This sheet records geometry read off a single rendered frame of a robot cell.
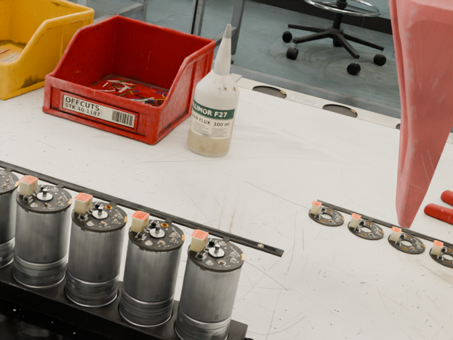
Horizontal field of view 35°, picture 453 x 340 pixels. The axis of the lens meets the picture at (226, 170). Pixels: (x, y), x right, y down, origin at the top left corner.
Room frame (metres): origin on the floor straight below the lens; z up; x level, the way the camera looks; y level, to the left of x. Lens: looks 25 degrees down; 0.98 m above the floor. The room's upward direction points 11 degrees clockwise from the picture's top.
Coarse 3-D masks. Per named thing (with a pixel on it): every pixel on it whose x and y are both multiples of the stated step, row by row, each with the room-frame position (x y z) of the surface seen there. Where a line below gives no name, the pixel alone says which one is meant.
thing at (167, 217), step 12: (12, 168) 0.31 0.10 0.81; (24, 168) 0.31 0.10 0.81; (48, 180) 0.30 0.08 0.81; (60, 180) 0.30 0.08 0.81; (84, 192) 0.30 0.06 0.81; (96, 192) 0.30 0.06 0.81; (120, 204) 0.29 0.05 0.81; (132, 204) 0.29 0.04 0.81; (156, 216) 0.29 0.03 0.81; (168, 216) 0.29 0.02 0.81; (192, 228) 0.28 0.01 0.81; (204, 228) 0.28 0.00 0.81; (228, 240) 0.28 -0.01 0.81; (240, 240) 0.28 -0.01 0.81; (252, 240) 0.28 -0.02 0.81; (276, 252) 0.27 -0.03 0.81
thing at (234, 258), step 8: (208, 240) 0.27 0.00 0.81; (216, 240) 0.27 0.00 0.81; (224, 240) 0.28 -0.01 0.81; (224, 248) 0.27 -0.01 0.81; (232, 248) 0.27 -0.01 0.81; (192, 256) 0.26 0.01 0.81; (200, 256) 0.26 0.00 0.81; (208, 256) 0.26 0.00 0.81; (224, 256) 0.26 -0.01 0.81; (232, 256) 0.26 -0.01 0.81; (240, 256) 0.27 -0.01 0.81; (200, 264) 0.25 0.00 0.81; (216, 264) 0.26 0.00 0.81; (224, 264) 0.26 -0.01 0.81; (232, 264) 0.26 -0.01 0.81; (240, 264) 0.26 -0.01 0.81; (224, 272) 0.25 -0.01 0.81
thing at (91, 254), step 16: (80, 240) 0.27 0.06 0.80; (96, 240) 0.27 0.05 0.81; (112, 240) 0.27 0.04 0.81; (80, 256) 0.27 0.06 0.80; (96, 256) 0.27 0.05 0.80; (112, 256) 0.27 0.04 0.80; (80, 272) 0.27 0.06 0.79; (96, 272) 0.27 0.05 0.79; (112, 272) 0.27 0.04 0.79; (80, 288) 0.27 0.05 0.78; (96, 288) 0.27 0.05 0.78; (112, 288) 0.27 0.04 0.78; (80, 304) 0.27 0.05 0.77; (96, 304) 0.27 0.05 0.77
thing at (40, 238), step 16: (16, 208) 0.28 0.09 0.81; (16, 224) 0.28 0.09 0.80; (32, 224) 0.27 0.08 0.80; (48, 224) 0.27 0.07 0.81; (64, 224) 0.28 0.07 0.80; (16, 240) 0.28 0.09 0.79; (32, 240) 0.27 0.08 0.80; (48, 240) 0.27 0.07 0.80; (64, 240) 0.28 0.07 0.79; (16, 256) 0.27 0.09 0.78; (32, 256) 0.27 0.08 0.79; (48, 256) 0.27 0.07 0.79; (64, 256) 0.28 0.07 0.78; (16, 272) 0.27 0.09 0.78; (32, 272) 0.27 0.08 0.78; (48, 272) 0.27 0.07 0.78; (64, 272) 0.28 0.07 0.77
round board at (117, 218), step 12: (96, 204) 0.28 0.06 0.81; (108, 204) 0.29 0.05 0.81; (72, 216) 0.27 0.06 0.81; (84, 216) 0.27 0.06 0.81; (108, 216) 0.28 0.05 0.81; (120, 216) 0.28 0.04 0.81; (84, 228) 0.26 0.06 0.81; (96, 228) 0.27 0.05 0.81; (108, 228) 0.27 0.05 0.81; (120, 228) 0.27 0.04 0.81
